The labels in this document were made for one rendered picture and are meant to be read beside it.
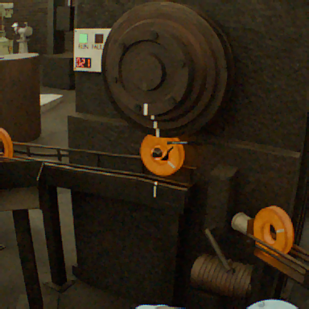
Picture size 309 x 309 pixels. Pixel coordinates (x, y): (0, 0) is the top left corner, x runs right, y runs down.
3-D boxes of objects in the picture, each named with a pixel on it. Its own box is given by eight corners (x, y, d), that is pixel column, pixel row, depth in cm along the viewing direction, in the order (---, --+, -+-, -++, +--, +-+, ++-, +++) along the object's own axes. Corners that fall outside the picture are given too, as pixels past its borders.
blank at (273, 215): (266, 257, 122) (259, 260, 121) (256, 211, 126) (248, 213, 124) (298, 252, 109) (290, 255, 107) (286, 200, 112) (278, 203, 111)
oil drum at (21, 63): (18, 125, 465) (15, 51, 435) (52, 133, 439) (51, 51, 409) (-19, 138, 416) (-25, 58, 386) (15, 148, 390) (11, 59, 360)
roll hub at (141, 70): (195, 30, 121) (192, 118, 130) (117, 27, 133) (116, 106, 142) (187, 30, 116) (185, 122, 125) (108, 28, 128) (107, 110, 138)
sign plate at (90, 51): (76, 69, 170) (77, 28, 164) (128, 73, 158) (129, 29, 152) (73, 70, 168) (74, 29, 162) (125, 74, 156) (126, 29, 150)
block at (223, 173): (213, 221, 153) (220, 161, 145) (232, 226, 150) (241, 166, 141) (202, 234, 144) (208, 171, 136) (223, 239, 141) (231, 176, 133)
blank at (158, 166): (137, 152, 155) (133, 154, 152) (159, 121, 147) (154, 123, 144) (168, 181, 152) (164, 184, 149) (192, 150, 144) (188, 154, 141)
